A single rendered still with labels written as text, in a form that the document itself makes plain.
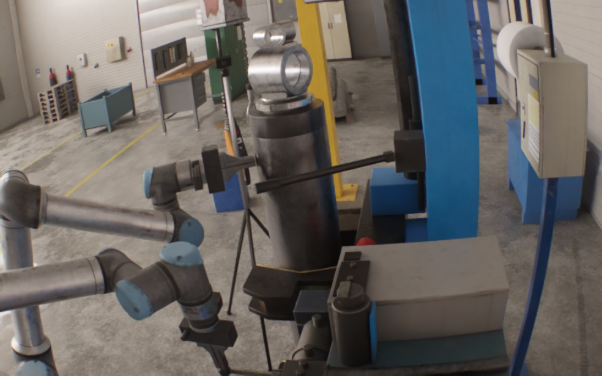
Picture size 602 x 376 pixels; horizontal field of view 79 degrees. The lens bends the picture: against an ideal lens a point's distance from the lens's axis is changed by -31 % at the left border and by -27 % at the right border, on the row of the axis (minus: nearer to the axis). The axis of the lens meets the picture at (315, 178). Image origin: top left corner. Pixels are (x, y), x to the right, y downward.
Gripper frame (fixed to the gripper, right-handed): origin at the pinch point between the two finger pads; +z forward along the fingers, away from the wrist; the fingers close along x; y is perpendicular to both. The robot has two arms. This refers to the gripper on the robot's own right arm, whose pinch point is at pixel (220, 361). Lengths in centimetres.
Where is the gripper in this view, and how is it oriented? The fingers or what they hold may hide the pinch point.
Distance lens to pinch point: 117.8
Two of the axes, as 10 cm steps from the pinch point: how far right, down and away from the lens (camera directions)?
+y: -1.7, 3.9, -9.0
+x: 9.8, -0.5, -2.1
